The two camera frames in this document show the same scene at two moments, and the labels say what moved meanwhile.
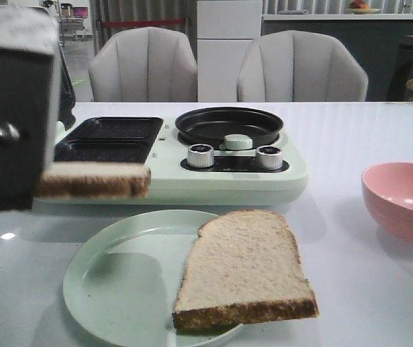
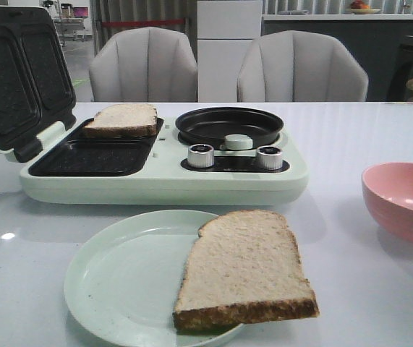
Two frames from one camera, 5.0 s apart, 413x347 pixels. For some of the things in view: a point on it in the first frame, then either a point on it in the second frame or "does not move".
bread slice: (244, 267) does not move
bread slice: (93, 179) -> (123, 120)
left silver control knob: (200, 155) does not move
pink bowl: (401, 197) does not move
